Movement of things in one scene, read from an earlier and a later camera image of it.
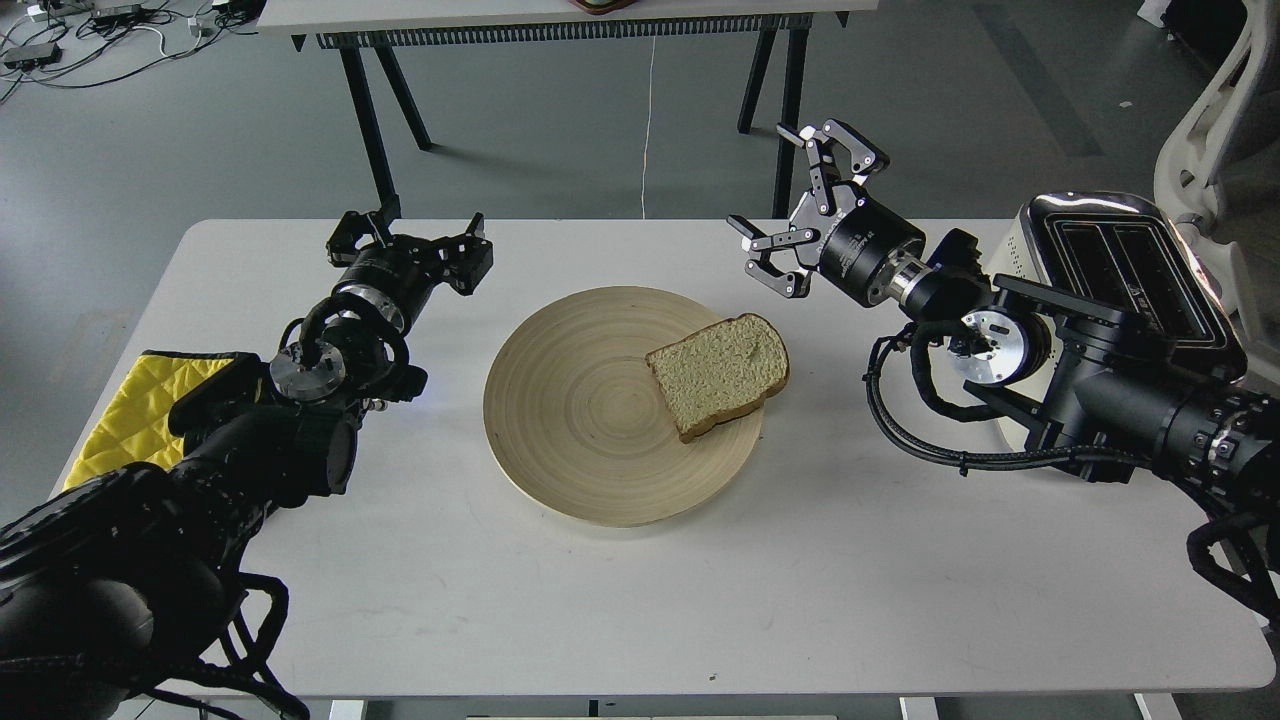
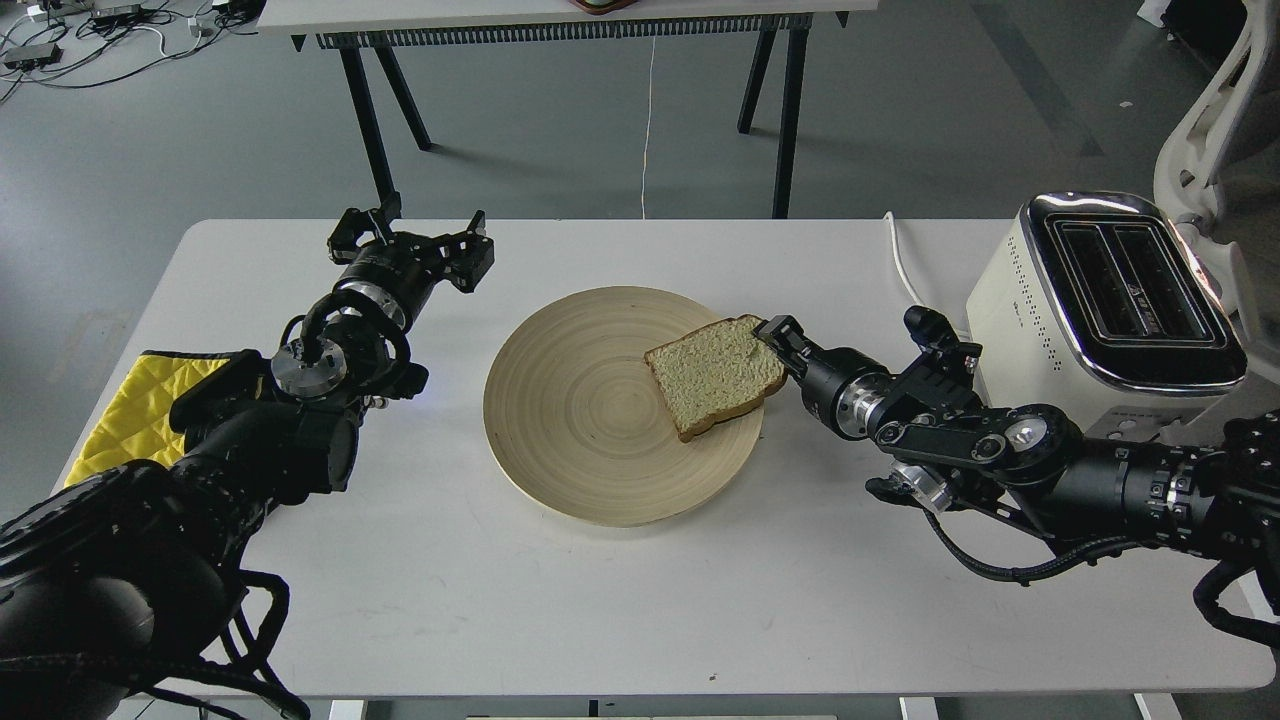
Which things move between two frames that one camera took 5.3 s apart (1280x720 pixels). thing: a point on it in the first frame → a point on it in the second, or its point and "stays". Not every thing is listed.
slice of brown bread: x=720 y=372 stays
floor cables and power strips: x=99 y=39 stays
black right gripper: x=849 y=246 → x=844 y=389
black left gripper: x=399 y=271 stays
